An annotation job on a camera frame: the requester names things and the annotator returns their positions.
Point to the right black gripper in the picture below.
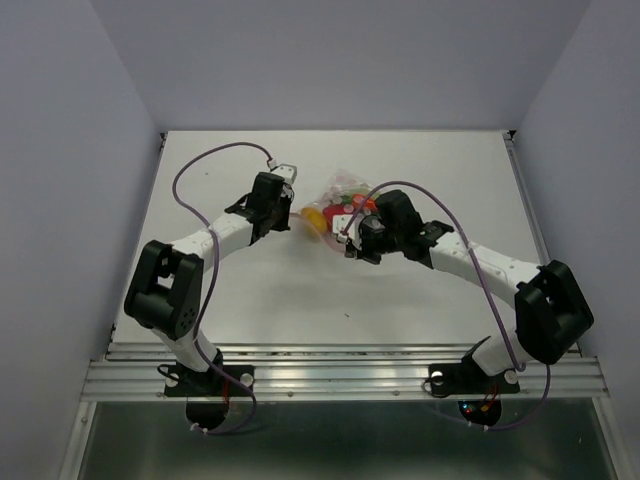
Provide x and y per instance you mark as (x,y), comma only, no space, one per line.
(354,250)

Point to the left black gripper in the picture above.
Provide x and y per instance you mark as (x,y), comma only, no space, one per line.
(281,225)

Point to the yellow lemon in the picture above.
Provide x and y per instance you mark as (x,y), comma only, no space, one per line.
(315,224)

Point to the orange carrot with leaves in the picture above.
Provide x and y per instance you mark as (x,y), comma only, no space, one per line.
(365,201)

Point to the red bell pepper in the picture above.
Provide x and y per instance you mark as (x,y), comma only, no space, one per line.
(332,210)

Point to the clear pink-dotted zip bag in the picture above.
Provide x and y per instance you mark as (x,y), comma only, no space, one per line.
(333,193)

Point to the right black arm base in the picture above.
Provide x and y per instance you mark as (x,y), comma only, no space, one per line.
(480,403)

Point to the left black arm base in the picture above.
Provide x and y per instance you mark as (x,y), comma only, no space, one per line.
(216,404)

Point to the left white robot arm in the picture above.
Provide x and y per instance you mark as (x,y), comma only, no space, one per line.
(164,295)

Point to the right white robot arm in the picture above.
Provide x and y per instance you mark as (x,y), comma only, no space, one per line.
(551,312)

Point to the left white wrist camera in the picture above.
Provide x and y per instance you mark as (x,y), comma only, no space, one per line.
(286,171)

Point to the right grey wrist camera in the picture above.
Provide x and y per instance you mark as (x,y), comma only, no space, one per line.
(343,228)

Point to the aluminium rail frame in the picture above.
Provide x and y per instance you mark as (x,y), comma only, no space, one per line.
(341,350)

